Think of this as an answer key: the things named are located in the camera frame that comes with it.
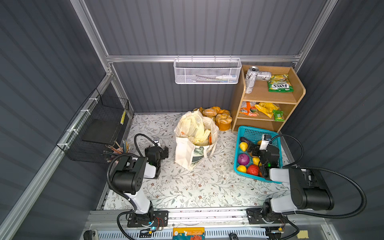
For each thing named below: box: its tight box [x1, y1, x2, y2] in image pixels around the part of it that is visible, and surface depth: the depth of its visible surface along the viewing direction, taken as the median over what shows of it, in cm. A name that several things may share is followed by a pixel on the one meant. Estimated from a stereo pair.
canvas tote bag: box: [174, 116, 219, 171], surface depth 84 cm
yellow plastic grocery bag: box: [174, 109, 219, 147], surface depth 90 cm
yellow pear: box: [239, 141, 249, 152], surface depth 98 cm
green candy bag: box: [268, 74, 295, 93], surface depth 91 cm
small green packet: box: [272, 109, 285, 122], surface depth 96 cm
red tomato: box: [247, 164, 260, 176], surface depth 84 cm
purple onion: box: [238, 153, 250, 166], surface depth 91 cm
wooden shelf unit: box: [231, 65, 306, 133], surface depth 93 cm
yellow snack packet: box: [254, 102, 280, 119], surface depth 98 cm
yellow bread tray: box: [193, 106, 233, 131], surface depth 111 cm
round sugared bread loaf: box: [215, 113, 233, 131], surface depth 107 cm
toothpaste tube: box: [215, 75, 237, 83], surface depth 92 cm
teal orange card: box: [172, 227, 206, 240], surface depth 71 cm
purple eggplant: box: [240, 136, 251, 144], surface depth 101 cm
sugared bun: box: [202, 108, 218, 117], surface depth 114 cm
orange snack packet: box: [239, 101, 259, 117], surface depth 98 cm
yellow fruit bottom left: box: [236, 165, 247, 174], surface depth 87 cm
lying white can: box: [255, 71, 272, 82], surface depth 93 cm
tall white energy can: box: [245, 66, 259, 94], surface depth 80 cm
